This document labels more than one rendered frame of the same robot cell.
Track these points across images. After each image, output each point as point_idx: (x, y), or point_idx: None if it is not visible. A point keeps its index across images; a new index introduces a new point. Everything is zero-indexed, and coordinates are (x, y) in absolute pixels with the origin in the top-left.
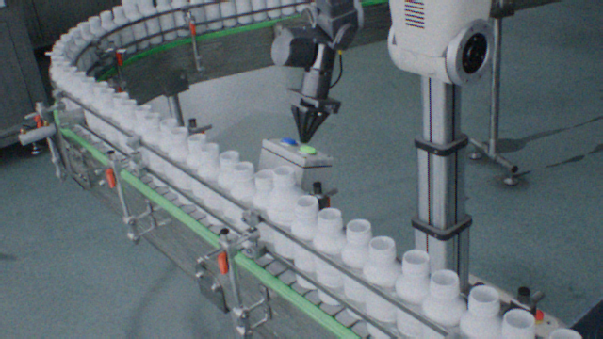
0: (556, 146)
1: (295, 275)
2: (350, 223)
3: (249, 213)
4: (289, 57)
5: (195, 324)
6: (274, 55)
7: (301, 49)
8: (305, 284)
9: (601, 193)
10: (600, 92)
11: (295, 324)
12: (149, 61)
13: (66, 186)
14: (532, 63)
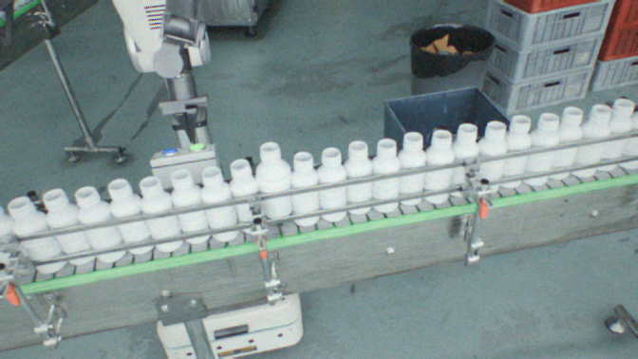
0: (122, 124)
1: (290, 225)
2: (350, 148)
3: (254, 198)
4: (182, 66)
5: None
6: (160, 70)
7: (182, 55)
8: (313, 221)
9: None
10: (109, 79)
11: (312, 256)
12: None
13: None
14: (36, 80)
